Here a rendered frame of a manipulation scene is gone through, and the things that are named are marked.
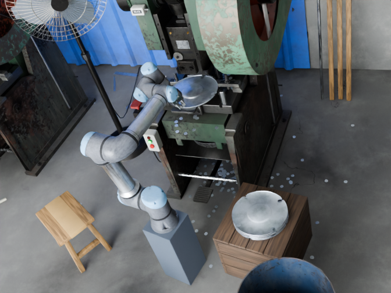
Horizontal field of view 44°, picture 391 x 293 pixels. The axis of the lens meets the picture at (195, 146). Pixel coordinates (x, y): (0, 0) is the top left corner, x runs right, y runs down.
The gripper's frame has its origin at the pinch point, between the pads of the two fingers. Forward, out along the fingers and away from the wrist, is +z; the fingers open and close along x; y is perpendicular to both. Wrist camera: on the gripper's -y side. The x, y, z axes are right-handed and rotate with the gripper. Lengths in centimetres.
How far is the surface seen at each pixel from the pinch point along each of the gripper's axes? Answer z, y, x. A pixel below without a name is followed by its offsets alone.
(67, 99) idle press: 40, -154, -70
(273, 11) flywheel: -8, 2, 69
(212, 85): 8.3, -5.0, 20.3
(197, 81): 6.8, -14.8, 15.7
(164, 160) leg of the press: 35.7, -14.4, -31.3
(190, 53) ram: -14.9, -9.5, 21.9
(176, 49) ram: -19.1, -15.3, 17.6
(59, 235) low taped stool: 14, -3, -103
